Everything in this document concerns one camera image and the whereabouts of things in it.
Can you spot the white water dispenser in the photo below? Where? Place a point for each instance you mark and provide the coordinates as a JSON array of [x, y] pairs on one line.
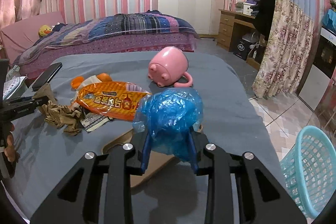
[[321, 71]]

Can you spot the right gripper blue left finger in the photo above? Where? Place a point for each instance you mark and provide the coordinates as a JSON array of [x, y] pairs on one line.
[[145, 150]]

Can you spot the yellow duck plush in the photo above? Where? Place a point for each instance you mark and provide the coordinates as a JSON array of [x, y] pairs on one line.
[[44, 30]]

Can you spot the orange tangerine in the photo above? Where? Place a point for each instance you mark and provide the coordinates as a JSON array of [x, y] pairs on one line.
[[104, 77]]

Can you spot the bed with plaid quilt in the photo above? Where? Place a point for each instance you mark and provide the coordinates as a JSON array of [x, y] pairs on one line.
[[146, 31]]

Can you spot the potted green plant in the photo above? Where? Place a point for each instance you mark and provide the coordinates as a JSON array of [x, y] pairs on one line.
[[333, 5]]

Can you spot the white printer on desk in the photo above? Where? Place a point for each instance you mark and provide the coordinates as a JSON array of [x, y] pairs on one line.
[[244, 6]]

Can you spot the left hand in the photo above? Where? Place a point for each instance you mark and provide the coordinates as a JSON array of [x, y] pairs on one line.
[[10, 151]]

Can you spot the black smartphone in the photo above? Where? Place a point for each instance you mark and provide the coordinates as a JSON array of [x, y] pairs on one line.
[[47, 76]]

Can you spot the grey bed cover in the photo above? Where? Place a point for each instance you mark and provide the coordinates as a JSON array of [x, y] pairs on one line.
[[175, 195]]

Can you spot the black hanging garment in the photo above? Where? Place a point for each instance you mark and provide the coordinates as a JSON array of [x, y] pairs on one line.
[[264, 18]]

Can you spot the teal plastic laundry basket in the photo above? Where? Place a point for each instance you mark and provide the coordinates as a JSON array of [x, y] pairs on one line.
[[309, 171]]

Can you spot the patterned small wrapper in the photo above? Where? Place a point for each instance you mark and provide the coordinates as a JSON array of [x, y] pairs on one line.
[[93, 121]]

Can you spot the wooden desk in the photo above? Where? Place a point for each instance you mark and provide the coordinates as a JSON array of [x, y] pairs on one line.
[[235, 26]]

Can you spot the black box under desk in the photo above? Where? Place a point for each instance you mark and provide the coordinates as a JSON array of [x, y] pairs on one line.
[[242, 49]]

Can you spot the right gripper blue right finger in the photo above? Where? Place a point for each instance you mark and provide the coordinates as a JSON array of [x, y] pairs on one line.
[[192, 151]]

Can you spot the floral curtain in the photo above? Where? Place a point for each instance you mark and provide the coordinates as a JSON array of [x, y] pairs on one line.
[[286, 52]]

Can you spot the pink pig mug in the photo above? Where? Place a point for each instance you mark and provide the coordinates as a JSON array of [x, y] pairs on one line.
[[169, 67]]

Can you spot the orange peel piece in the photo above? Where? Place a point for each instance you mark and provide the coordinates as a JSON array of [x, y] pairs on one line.
[[76, 82]]

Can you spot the brown paper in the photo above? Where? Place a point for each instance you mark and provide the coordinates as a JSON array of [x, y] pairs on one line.
[[66, 117]]

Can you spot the orange snack bag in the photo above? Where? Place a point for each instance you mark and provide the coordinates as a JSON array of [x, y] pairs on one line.
[[118, 100]]

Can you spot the blue cloth on dispenser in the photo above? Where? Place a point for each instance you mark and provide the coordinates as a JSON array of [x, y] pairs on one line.
[[329, 20]]

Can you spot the blue plastic bag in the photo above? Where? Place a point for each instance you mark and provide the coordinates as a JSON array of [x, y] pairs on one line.
[[168, 116]]

